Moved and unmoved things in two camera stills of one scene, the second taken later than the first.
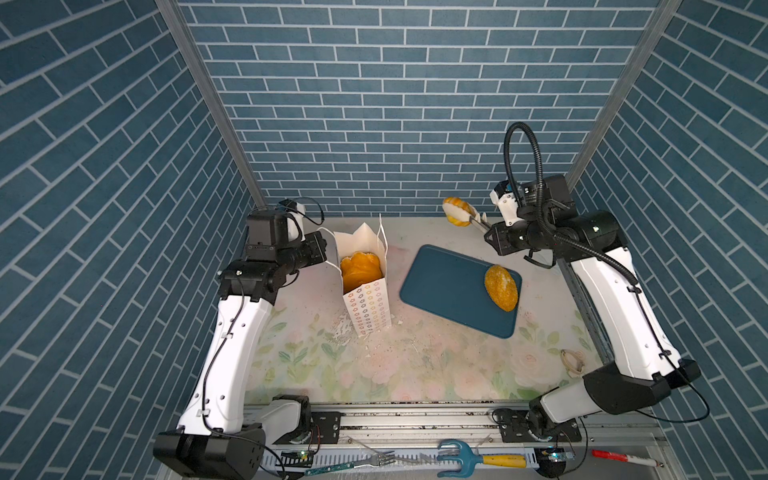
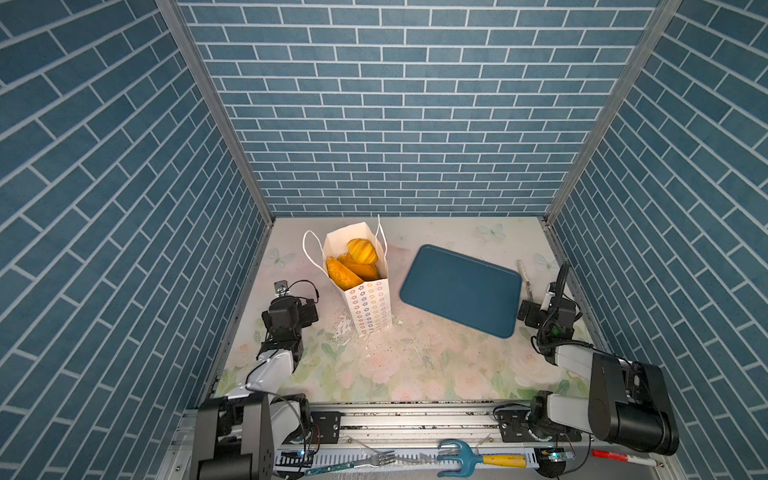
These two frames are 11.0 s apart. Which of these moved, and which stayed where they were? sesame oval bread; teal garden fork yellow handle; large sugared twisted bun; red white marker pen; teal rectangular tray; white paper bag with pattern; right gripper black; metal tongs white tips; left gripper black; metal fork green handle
Moved: metal tongs white tips; left gripper black; sesame oval bread; right gripper black
Stayed: large sugared twisted bun; teal garden fork yellow handle; metal fork green handle; red white marker pen; white paper bag with pattern; teal rectangular tray
